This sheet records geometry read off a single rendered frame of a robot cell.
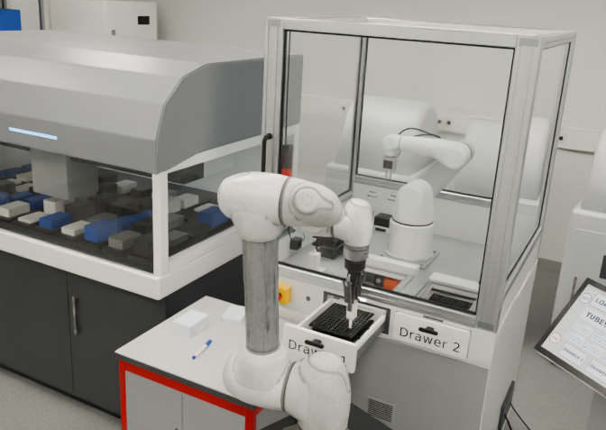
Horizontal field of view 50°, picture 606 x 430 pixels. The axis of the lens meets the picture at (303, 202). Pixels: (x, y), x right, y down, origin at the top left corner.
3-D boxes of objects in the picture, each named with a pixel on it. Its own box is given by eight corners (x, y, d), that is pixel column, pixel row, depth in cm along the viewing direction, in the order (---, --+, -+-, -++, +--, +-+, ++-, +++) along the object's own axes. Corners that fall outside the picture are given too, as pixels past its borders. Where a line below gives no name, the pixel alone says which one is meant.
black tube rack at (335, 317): (350, 352, 239) (351, 336, 237) (307, 339, 247) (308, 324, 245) (372, 328, 258) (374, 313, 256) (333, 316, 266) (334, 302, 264)
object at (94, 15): (114, 210, 633) (107, 0, 575) (60, 196, 666) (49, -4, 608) (162, 194, 692) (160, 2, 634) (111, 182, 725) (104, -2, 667)
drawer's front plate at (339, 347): (353, 374, 229) (355, 346, 226) (281, 350, 242) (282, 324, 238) (355, 371, 230) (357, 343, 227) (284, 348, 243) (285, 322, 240)
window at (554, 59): (500, 291, 236) (537, 49, 210) (498, 291, 236) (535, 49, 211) (538, 226, 310) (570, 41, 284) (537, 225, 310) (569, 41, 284)
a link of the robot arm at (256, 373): (283, 425, 196) (216, 408, 202) (300, 390, 210) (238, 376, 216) (280, 188, 164) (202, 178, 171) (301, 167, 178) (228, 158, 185)
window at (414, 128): (476, 314, 240) (515, 48, 211) (275, 261, 277) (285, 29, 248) (476, 314, 240) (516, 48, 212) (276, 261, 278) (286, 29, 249)
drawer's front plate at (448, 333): (465, 359, 242) (469, 333, 239) (392, 338, 255) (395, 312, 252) (466, 357, 244) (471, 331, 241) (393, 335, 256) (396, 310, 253)
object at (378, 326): (351, 366, 231) (353, 351, 229) (288, 346, 242) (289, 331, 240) (391, 322, 265) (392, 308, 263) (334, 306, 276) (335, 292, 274)
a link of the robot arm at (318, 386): (340, 443, 190) (345, 377, 183) (281, 428, 195) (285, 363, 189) (354, 413, 204) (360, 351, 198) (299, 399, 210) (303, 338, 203)
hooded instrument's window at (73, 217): (156, 277, 277) (154, 173, 263) (-101, 199, 355) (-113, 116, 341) (288, 209, 374) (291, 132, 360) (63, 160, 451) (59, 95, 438)
